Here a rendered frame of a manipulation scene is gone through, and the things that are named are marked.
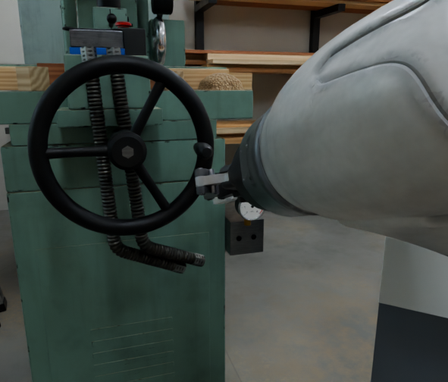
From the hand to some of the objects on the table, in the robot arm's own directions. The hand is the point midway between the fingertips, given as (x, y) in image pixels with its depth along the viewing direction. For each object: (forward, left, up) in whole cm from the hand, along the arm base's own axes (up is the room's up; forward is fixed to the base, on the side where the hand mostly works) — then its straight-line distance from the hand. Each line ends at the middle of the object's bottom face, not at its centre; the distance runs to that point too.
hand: (224, 191), depth 54 cm
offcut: (+46, -7, +11) cm, 48 cm away
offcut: (+53, -1, +11) cm, 54 cm away
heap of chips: (+22, -38, +12) cm, 46 cm away
